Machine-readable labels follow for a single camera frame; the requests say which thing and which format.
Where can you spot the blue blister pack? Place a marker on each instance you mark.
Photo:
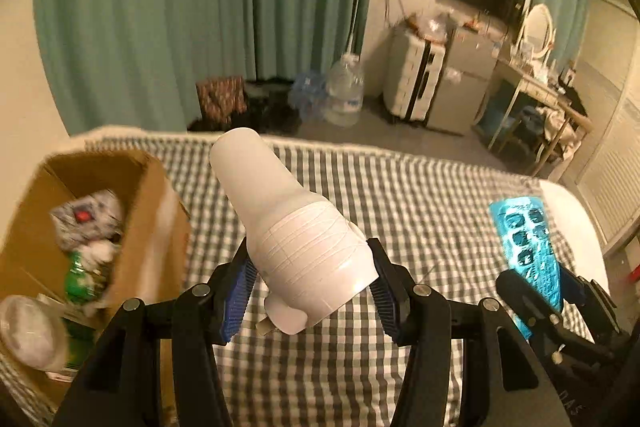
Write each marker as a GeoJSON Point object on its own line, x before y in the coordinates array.
{"type": "Point", "coordinates": [525, 237]}

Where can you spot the blue wrapped bottle pack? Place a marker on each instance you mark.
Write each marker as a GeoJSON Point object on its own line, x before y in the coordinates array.
{"type": "Point", "coordinates": [307, 92]}

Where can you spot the wooden chair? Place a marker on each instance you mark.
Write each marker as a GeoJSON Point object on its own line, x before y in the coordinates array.
{"type": "Point", "coordinates": [575, 119]}

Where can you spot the patterned fabric bag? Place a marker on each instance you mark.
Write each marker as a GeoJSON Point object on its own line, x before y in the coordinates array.
{"type": "Point", "coordinates": [220, 99]}

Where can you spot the green packet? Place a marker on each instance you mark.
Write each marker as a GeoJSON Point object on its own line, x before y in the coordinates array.
{"type": "Point", "coordinates": [80, 279]}

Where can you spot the black clothes pile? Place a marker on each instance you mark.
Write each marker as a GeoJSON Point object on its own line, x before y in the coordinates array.
{"type": "Point", "coordinates": [270, 112]}

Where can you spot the white dressing table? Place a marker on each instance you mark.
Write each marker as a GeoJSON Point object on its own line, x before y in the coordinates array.
{"type": "Point", "coordinates": [530, 82]}

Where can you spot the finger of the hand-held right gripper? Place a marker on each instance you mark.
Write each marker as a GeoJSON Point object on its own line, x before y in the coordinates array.
{"type": "Point", "coordinates": [525, 302]}
{"type": "Point", "coordinates": [575, 288]}

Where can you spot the clear plastic bag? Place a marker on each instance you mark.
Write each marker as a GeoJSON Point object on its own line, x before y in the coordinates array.
{"type": "Point", "coordinates": [435, 24]}

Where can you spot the cardboard box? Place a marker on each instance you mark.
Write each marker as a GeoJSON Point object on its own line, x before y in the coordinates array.
{"type": "Point", "coordinates": [150, 227]}

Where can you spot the silver mini fridge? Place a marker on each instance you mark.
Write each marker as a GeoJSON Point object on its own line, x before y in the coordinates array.
{"type": "Point", "coordinates": [460, 97]}

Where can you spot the white oval mirror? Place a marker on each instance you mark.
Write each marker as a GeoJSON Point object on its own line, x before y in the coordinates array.
{"type": "Point", "coordinates": [537, 27]}

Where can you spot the white duvet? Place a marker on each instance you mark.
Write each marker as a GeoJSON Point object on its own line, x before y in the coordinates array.
{"type": "Point", "coordinates": [575, 217]}

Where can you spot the pale clothes pile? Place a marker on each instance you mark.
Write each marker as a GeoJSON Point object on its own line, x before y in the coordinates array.
{"type": "Point", "coordinates": [560, 127]}

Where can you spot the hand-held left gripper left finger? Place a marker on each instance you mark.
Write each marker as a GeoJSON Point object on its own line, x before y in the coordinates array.
{"type": "Point", "coordinates": [235, 302]}

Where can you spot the white suitcase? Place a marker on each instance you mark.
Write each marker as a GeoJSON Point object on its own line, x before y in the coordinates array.
{"type": "Point", "coordinates": [405, 72]}

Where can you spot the large clear water bottle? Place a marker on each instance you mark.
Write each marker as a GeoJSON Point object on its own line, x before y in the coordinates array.
{"type": "Point", "coordinates": [345, 92]}

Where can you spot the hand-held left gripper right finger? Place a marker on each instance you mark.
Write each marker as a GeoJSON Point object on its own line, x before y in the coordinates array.
{"type": "Point", "coordinates": [385, 302]}

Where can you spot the white bottle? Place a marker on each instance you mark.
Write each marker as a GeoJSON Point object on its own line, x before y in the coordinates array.
{"type": "Point", "coordinates": [300, 247]}

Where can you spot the clear bag with red label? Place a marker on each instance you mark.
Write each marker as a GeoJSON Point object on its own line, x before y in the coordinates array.
{"type": "Point", "coordinates": [30, 332]}

